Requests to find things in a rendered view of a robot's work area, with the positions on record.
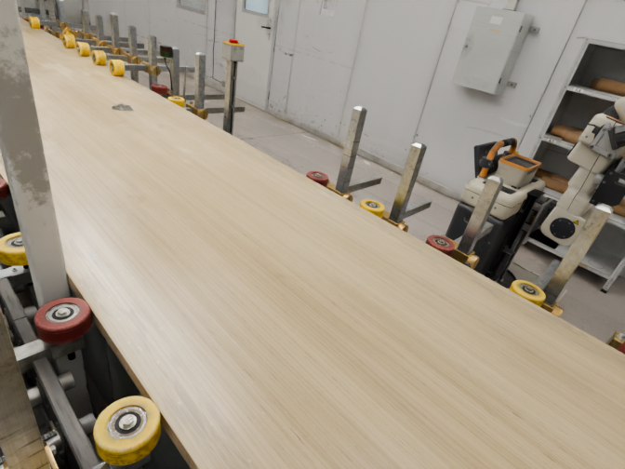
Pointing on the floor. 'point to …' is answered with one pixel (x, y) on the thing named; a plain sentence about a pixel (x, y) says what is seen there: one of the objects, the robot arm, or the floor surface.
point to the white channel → (33, 189)
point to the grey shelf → (586, 106)
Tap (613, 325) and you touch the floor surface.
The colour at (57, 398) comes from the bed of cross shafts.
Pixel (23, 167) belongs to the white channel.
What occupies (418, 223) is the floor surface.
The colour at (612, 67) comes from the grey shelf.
